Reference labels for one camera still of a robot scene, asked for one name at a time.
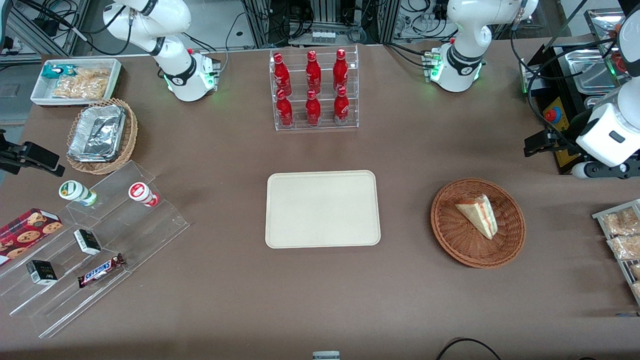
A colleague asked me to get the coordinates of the black food warmer appliance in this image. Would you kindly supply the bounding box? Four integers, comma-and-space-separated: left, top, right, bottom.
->
519, 9, 640, 176

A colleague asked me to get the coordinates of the snickers chocolate bar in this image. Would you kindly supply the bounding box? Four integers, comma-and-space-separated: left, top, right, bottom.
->
77, 253, 126, 289

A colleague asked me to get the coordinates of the teal snack packet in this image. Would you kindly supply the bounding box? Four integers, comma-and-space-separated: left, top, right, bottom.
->
41, 64, 77, 80

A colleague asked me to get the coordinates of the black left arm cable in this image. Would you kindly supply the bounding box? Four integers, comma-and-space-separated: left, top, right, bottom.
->
510, 0, 621, 146

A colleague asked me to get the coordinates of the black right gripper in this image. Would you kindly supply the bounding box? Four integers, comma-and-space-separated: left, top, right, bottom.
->
0, 130, 66, 178

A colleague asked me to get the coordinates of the aluminium frame with cables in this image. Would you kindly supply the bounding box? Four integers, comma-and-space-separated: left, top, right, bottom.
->
242, 0, 402, 48

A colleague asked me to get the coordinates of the clear acrylic stepped display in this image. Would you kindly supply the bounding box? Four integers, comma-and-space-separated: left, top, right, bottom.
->
0, 160, 191, 340

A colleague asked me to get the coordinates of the grey snack tray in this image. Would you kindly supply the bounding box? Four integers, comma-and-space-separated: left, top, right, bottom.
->
592, 199, 640, 307

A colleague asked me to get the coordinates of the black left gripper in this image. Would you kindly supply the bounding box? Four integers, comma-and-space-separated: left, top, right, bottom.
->
523, 127, 583, 158

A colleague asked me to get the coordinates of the red cookie box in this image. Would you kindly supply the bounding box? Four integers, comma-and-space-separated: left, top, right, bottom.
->
0, 208, 64, 267

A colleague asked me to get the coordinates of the aluminium frame rack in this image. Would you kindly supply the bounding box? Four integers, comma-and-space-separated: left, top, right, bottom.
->
0, 0, 92, 63

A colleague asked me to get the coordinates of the round brown wicker basket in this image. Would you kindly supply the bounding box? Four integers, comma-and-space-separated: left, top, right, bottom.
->
430, 178, 526, 269

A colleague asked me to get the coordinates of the stack of foil containers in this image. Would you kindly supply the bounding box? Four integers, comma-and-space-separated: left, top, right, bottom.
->
67, 104, 127, 164

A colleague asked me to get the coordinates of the black floor cable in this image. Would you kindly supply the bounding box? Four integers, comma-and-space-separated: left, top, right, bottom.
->
435, 338, 503, 360

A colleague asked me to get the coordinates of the clear bagged pastry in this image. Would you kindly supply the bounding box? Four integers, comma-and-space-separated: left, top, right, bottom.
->
606, 235, 640, 262
600, 207, 640, 237

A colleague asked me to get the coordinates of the small black box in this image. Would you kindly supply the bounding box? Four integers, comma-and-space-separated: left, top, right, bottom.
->
73, 228, 102, 256
25, 259, 59, 286

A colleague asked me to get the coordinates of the oval wicker basket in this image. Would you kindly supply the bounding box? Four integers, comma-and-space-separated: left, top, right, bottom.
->
66, 98, 139, 176

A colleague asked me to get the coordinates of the red lidded yogurt cup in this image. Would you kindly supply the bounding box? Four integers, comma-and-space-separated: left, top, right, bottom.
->
128, 182, 160, 208

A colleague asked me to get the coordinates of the triangular sandwich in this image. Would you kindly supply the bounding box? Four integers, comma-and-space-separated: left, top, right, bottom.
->
454, 194, 499, 240

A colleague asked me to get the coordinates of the beige plastic tray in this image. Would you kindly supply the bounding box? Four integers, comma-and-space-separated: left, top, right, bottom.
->
265, 170, 382, 249

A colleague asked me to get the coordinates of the clear bag of crackers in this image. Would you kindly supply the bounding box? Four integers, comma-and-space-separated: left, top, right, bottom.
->
52, 67, 112, 100

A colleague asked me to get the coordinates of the white rectangular bin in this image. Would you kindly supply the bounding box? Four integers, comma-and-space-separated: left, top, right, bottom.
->
30, 58, 123, 107

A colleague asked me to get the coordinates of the red cola bottle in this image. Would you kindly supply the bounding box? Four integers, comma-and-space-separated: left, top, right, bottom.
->
306, 50, 322, 95
305, 89, 322, 127
273, 52, 293, 97
333, 48, 349, 93
276, 89, 294, 128
333, 86, 350, 125

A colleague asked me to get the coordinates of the green lidded yogurt cup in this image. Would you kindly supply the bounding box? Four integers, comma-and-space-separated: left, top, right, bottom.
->
58, 180, 98, 207

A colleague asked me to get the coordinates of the clear acrylic bottle rack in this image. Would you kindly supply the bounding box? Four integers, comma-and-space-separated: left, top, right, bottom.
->
269, 44, 360, 132

